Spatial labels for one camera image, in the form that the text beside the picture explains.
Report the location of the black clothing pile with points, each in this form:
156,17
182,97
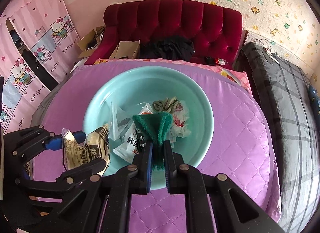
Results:
167,47

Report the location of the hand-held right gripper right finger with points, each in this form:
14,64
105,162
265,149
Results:
168,168

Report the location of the red tufted velvet sofa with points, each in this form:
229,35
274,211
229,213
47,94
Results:
175,17

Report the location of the pink cartoon curtain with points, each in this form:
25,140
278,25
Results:
37,22

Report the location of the purple quilted mat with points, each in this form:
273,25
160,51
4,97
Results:
237,148

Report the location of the black phone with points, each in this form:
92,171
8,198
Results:
210,60

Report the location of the green terry cloth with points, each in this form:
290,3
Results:
150,125

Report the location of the white plastic bag red print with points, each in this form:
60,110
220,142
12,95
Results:
181,123

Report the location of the teal plastic basin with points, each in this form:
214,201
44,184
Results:
195,123

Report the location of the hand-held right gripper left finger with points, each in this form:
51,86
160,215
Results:
148,168

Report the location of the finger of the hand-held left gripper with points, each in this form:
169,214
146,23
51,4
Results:
53,143
82,170

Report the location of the navy star pillow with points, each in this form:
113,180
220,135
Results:
315,98

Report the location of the small black packet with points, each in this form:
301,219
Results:
140,140

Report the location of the grey plaid blanket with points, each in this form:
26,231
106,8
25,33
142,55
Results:
287,123

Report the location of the clear plastic bag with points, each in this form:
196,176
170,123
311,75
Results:
120,120

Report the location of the beige snack packet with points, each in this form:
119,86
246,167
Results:
82,150

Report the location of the white snack packet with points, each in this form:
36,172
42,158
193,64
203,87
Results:
127,146

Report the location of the small red box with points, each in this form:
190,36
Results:
220,61

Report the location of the open cardboard box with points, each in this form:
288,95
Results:
127,49
87,42

